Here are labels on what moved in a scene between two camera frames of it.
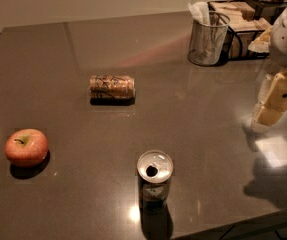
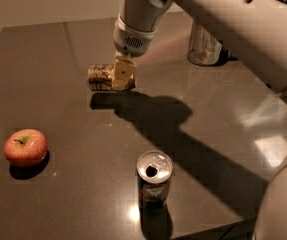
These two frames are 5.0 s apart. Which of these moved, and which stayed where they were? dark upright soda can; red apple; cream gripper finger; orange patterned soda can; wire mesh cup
Moved: orange patterned soda can; cream gripper finger
Stayed: dark upright soda can; red apple; wire mesh cup
